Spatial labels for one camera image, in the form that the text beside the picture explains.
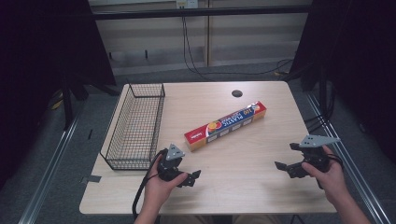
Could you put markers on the white wall socket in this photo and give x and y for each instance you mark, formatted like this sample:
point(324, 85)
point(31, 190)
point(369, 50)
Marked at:
point(186, 3)

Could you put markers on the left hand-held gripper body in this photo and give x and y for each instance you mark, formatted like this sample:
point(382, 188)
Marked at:
point(169, 169)

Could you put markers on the grey tape piece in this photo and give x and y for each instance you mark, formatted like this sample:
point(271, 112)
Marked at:
point(92, 179)

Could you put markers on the long red blue wrap box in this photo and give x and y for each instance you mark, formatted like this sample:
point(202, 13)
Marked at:
point(225, 125)

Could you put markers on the person's left hand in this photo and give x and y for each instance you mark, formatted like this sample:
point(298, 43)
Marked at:
point(157, 189)

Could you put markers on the large black curtain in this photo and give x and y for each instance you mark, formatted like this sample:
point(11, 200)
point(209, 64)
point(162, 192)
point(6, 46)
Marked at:
point(37, 46)
point(358, 46)

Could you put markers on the aluminium floor rail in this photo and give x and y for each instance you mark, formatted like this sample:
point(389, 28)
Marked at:
point(46, 174)
point(355, 168)

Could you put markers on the black metal stand leg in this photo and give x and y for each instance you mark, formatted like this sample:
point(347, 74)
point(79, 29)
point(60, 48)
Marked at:
point(67, 105)

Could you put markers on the person's right hand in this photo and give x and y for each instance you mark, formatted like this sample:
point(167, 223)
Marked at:
point(331, 183)

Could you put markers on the black horizontal metal bar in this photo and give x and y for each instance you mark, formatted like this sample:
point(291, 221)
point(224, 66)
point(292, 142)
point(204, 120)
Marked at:
point(199, 12)

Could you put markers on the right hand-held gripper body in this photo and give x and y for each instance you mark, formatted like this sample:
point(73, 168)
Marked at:
point(316, 155)

